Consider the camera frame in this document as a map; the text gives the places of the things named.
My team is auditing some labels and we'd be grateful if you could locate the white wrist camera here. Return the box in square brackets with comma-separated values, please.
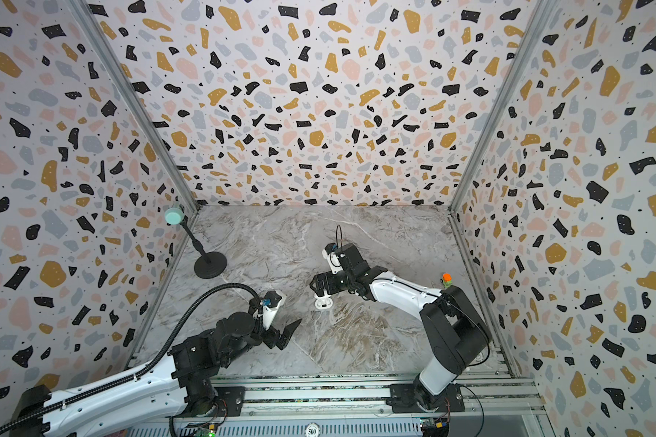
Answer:
[261, 291, 286, 330]
[322, 242, 342, 271]

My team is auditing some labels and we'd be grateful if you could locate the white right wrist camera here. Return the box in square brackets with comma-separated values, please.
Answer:
[322, 242, 342, 271]

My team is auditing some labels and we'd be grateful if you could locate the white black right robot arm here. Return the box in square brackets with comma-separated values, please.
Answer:
[310, 243, 490, 412]

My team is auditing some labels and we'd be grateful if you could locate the aluminium corner frame post left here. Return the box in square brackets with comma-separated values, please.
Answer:
[65, 0, 199, 216]

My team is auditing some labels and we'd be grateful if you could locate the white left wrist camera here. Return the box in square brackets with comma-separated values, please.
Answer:
[261, 291, 286, 330]

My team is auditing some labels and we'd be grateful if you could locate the aluminium corner frame post right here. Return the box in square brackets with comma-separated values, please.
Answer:
[448, 0, 559, 214]

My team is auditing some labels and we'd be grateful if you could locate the aluminium corner frame post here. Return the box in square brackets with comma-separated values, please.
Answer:
[448, 0, 559, 214]
[65, 0, 199, 216]

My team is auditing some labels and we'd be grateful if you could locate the black corrugated cable hose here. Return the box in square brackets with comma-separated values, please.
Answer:
[0, 282, 263, 437]

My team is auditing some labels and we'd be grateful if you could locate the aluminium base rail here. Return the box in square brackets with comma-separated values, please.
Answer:
[127, 369, 554, 436]

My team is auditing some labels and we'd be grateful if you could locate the black stand with green ball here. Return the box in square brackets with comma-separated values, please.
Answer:
[164, 207, 228, 280]

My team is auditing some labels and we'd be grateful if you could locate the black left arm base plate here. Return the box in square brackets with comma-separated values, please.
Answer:
[194, 386, 246, 421]

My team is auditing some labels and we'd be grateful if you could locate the orange green small cube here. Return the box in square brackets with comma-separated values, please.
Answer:
[442, 273, 453, 289]

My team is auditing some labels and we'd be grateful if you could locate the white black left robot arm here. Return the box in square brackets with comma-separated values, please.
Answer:
[8, 311, 301, 436]

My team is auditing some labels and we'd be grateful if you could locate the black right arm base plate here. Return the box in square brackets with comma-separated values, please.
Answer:
[386, 382, 465, 415]

